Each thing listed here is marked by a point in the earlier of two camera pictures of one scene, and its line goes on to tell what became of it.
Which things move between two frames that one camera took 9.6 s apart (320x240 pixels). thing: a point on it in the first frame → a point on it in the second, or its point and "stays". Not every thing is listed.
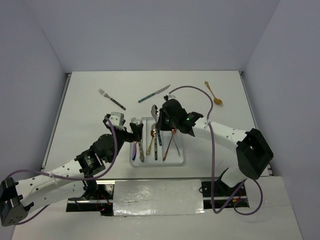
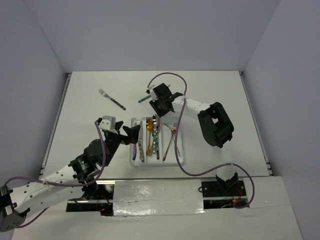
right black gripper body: (169, 123) → (158, 107)
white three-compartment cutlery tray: (157, 148) stays
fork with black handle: (106, 95) stays
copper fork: (173, 131) stays
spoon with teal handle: (154, 112) → (155, 120)
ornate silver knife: (140, 145) stays
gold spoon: (216, 100) → (149, 126)
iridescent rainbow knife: (134, 151) stays
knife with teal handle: (153, 94) stays
